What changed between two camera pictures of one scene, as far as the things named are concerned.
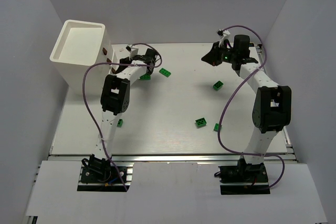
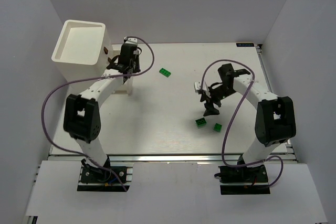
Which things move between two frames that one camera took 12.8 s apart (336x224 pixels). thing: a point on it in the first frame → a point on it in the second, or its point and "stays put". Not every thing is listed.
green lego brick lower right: [200, 123] stays put
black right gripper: [217, 55] → [210, 98]
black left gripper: [126, 60] → [123, 68]
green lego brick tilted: [165, 72] stays put
